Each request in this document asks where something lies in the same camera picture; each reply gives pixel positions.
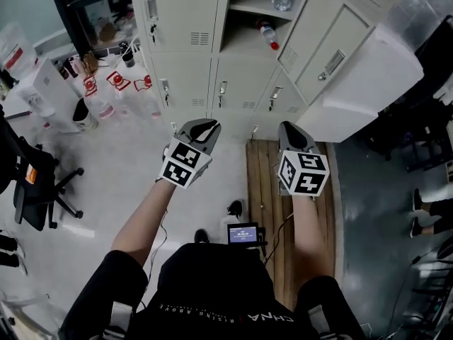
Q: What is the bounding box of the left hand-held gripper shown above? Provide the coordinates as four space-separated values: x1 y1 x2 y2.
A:
155 118 222 191

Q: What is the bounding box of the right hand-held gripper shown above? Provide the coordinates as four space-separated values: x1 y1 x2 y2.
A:
277 120 331 198

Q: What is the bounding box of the white metal locker cabinet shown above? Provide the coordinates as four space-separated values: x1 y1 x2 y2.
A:
129 0 413 120

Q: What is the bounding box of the grey metal locker door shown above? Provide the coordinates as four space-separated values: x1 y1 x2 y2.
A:
277 0 377 106

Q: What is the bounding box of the person's right forearm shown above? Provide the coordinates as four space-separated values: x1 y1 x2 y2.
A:
292 193 336 287

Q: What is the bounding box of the person's left forearm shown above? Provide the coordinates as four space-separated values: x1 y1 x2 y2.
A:
111 178 178 267

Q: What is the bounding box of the wooden pallet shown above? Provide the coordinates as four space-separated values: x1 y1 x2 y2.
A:
246 139 337 311

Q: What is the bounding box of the clear jug with red label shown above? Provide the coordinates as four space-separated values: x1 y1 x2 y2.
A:
105 69 134 116
83 73 116 120
133 73 163 120

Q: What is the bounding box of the person's right shoe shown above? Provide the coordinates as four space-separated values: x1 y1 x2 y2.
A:
226 200 243 219

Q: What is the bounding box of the black tumbler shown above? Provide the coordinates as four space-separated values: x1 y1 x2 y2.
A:
119 40 137 69

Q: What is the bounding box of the small black display device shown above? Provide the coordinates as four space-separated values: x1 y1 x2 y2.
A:
226 222 259 246

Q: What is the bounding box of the small bottle red cap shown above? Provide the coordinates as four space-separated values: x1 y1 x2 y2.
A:
256 18 280 51

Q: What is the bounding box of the person's black shirt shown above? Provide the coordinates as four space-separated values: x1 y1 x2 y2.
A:
58 242 365 340

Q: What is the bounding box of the white box on floor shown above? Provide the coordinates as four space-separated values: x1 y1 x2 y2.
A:
16 57 84 134

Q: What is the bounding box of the black office chair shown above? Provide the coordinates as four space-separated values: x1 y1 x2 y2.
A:
0 132 86 232

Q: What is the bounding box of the shiny plastic wrapped panel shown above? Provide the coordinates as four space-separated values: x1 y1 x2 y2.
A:
385 0 453 55

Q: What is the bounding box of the large clear water jug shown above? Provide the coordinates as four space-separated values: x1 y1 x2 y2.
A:
0 22 38 79

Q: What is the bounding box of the black cable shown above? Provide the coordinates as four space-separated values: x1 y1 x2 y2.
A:
147 209 169 290
263 212 294 261

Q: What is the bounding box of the grey shoulder strap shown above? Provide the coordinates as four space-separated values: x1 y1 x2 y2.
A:
307 305 333 339
111 301 134 332

